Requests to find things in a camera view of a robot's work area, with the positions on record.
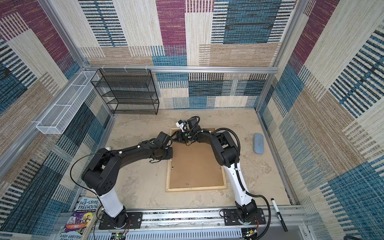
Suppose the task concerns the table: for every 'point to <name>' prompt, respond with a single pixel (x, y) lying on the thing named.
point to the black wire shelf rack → (127, 91)
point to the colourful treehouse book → (77, 224)
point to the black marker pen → (278, 214)
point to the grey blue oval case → (258, 143)
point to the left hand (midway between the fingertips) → (171, 153)
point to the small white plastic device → (108, 148)
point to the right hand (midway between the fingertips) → (171, 141)
